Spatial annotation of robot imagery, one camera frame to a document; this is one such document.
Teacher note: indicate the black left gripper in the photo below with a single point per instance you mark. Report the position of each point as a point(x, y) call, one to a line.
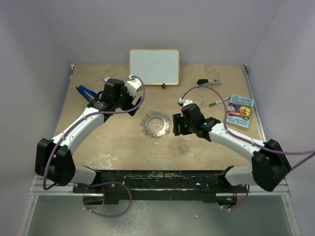
point(130, 106)

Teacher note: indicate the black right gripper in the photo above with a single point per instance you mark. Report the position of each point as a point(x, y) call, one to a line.
point(176, 120)

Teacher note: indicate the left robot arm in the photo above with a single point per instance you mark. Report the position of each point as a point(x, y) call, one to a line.
point(54, 157)

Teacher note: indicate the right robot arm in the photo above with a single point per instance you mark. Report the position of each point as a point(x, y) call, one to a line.
point(269, 166)

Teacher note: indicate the green whiteboard marker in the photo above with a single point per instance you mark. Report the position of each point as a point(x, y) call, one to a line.
point(218, 102)

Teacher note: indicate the black and grey stapler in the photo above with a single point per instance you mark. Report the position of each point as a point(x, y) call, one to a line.
point(202, 83)

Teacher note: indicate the blue stapler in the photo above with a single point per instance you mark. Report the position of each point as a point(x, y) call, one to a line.
point(88, 94)

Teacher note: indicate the small whiteboard on stand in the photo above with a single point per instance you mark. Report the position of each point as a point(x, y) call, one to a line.
point(155, 66)

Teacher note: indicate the blue treehouse book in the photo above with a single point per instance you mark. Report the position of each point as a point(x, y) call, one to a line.
point(239, 110)

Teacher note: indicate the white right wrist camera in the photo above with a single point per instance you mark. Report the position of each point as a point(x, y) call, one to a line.
point(183, 102)

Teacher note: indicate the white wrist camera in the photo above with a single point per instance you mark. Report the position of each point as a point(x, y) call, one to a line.
point(133, 85)
point(183, 102)

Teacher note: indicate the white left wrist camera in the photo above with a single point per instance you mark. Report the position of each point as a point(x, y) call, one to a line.
point(133, 85)

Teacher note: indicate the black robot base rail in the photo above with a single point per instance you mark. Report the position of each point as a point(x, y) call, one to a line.
point(161, 185)

